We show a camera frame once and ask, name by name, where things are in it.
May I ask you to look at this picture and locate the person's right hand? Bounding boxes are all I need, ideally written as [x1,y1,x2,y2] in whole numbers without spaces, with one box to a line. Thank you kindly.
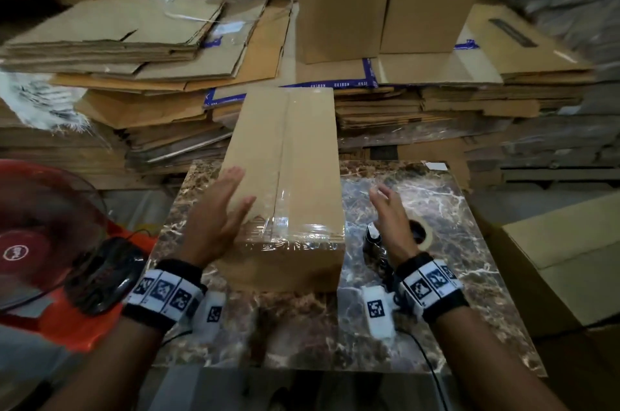
[369,183,419,269]

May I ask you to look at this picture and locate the person's left hand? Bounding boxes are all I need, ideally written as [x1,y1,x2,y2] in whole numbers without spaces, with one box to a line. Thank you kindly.
[179,166,256,271]

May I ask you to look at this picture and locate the person's right forearm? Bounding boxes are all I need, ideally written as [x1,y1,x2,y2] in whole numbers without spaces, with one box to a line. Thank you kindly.
[430,306,568,411]

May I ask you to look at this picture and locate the person's left forearm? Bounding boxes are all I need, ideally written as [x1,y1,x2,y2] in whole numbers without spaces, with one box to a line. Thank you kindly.
[41,316,163,411]

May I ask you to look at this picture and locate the black tape dispenser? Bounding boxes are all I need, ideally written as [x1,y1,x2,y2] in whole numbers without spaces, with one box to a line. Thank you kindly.
[363,222,395,283]

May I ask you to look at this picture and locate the brown packing tape roll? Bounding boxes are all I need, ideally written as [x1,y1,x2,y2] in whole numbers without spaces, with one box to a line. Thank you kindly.
[409,219,435,252]

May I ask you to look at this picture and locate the taped cardboard box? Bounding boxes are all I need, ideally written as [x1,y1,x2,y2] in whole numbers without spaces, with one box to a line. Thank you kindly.
[213,86,346,293]

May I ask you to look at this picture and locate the black marker wristband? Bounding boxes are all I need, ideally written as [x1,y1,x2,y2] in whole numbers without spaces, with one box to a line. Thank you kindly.
[121,258,209,335]
[393,252,470,325]

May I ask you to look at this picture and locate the white marker tracker box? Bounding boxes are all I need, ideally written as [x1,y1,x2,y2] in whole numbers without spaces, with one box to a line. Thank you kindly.
[190,290,226,344]
[361,285,399,342]

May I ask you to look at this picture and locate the stack of flattened cardboard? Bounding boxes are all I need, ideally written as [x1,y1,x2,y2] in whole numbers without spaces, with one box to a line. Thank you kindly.
[0,0,297,176]
[295,3,597,131]

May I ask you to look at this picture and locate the open cardboard box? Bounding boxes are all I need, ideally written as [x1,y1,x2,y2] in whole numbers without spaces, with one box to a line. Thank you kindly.
[472,190,620,340]

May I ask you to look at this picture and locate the red electric fan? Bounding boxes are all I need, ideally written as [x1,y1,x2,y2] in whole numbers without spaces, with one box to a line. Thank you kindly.
[0,159,149,317]

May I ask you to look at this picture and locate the white woven sack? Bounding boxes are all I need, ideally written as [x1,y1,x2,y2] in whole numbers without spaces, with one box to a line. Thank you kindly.
[0,69,92,131]

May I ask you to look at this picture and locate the plastic-wrapped cardboard piles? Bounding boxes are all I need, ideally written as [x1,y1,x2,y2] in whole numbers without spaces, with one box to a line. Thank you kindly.
[464,0,620,184]

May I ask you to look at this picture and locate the black cable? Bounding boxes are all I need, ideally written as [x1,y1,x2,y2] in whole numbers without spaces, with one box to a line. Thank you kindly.
[396,327,450,411]

